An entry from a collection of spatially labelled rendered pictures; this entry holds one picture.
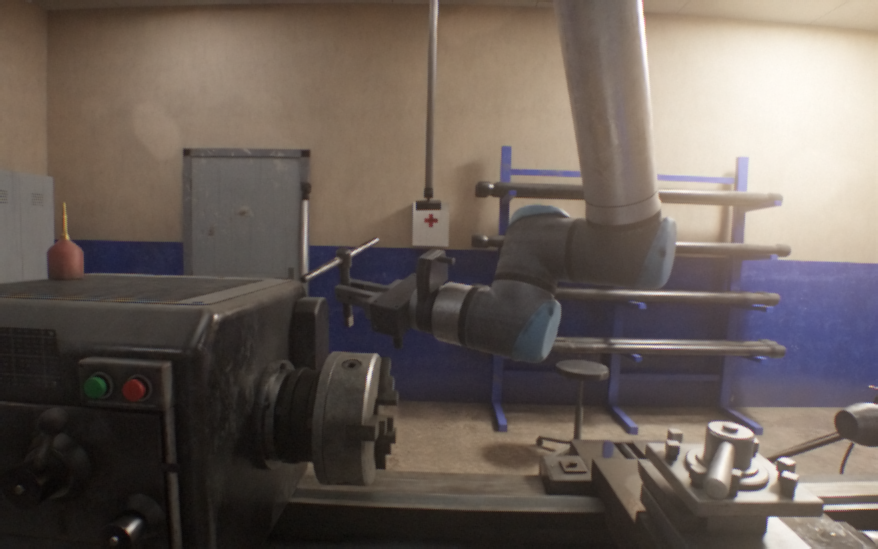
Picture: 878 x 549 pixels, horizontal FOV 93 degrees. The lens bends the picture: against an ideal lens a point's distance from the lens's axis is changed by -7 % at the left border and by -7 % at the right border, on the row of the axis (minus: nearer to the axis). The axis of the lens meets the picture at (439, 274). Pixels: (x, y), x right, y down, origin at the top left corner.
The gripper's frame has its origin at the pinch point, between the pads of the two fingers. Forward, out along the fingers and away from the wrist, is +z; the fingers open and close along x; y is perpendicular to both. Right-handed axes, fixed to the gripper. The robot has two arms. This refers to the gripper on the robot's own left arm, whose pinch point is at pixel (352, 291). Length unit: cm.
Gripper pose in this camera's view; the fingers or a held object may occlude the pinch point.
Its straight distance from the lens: 77.3
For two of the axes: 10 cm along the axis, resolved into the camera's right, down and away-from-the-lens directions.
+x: 4.6, -3.5, 8.2
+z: -8.9, -1.6, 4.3
